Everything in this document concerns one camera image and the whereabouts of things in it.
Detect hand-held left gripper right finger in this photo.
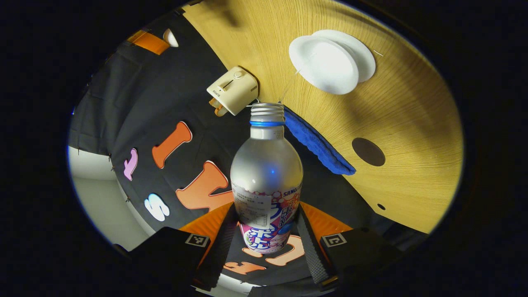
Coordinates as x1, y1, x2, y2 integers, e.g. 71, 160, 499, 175
295, 201, 409, 291

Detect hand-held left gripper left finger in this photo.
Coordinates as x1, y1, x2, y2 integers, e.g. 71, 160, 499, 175
113, 202, 240, 291

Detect silver water bottle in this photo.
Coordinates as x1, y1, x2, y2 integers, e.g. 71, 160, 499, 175
230, 103, 304, 254

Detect dark round coaster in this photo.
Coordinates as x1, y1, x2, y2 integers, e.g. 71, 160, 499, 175
352, 137, 386, 167

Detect blue towel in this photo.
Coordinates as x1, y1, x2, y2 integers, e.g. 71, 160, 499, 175
283, 106, 356, 176

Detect white toaster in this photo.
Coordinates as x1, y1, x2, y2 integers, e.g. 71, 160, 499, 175
207, 66, 259, 116

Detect black backdrop cloth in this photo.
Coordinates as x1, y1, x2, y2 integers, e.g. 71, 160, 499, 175
68, 9, 429, 289

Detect white saucer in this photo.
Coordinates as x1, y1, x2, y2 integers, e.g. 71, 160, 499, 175
322, 30, 376, 83

